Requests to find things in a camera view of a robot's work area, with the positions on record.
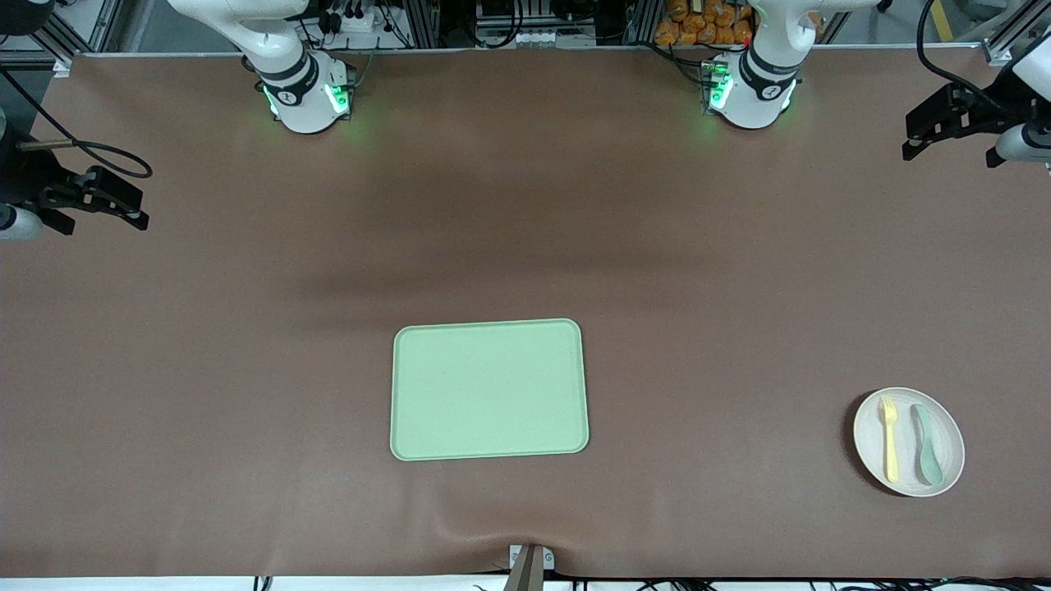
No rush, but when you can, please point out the yellow plastic fork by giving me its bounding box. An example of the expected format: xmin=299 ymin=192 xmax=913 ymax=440
xmin=879 ymin=396 xmax=901 ymax=484

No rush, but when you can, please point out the beige round plate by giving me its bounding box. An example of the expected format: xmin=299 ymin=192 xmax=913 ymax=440
xmin=852 ymin=387 xmax=966 ymax=498

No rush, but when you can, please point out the teal plastic spoon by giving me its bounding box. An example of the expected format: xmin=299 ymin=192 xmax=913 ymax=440
xmin=910 ymin=404 xmax=945 ymax=487

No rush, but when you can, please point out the brown table mat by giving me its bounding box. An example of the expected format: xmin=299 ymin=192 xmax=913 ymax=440
xmin=0 ymin=48 xmax=1051 ymax=580

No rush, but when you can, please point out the orange bread pile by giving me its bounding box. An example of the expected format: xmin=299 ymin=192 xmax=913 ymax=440
xmin=654 ymin=0 xmax=755 ymax=47

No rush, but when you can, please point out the white power strip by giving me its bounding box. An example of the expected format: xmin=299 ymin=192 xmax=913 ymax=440
xmin=323 ymin=4 xmax=388 ymax=35

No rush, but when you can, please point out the light green rectangular tray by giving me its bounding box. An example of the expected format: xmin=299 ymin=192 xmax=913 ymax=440
xmin=390 ymin=318 xmax=590 ymax=462

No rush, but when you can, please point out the white connector strip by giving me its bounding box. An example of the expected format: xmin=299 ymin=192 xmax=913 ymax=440
xmin=480 ymin=29 xmax=561 ymax=48

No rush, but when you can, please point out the aluminium frame strut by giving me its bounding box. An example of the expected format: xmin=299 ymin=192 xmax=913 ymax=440
xmin=33 ymin=0 xmax=126 ymax=60
xmin=981 ymin=0 xmax=1051 ymax=66

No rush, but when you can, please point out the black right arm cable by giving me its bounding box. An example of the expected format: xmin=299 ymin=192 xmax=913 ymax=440
xmin=0 ymin=67 xmax=154 ymax=180

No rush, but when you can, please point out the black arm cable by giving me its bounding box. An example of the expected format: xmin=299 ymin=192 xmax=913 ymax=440
xmin=0 ymin=67 xmax=154 ymax=180
xmin=916 ymin=0 xmax=1007 ymax=95

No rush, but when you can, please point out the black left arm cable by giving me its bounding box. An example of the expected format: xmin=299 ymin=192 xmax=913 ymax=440
xmin=916 ymin=0 xmax=1007 ymax=95

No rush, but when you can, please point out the aluminium frame profile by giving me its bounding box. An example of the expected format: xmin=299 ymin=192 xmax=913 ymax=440
xmin=624 ymin=0 xmax=662 ymax=47
xmin=406 ymin=0 xmax=444 ymax=48

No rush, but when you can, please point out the aluminium profile post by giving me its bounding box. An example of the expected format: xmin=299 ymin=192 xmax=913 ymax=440
xmin=503 ymin=543 xmax=556 ymax=591

